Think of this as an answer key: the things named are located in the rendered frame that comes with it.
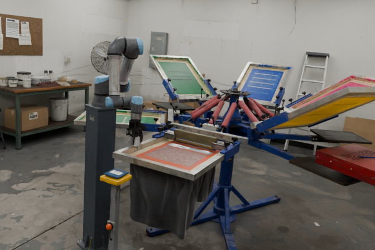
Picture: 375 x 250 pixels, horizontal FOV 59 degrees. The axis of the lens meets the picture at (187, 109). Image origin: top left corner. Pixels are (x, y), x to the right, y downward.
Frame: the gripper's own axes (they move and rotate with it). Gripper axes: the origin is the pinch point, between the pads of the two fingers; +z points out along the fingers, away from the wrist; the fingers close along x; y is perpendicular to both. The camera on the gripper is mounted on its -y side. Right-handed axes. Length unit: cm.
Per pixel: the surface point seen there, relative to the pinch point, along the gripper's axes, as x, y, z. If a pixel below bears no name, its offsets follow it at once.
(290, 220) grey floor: 92, -158, 96
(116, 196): 17.2, 40.7, 17.3
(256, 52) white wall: -47, -449, -78
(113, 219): 16, 41, 31
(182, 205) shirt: 46, 13, 25
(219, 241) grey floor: 43, -79, 98
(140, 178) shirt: 14.5, 12.9, 16.0
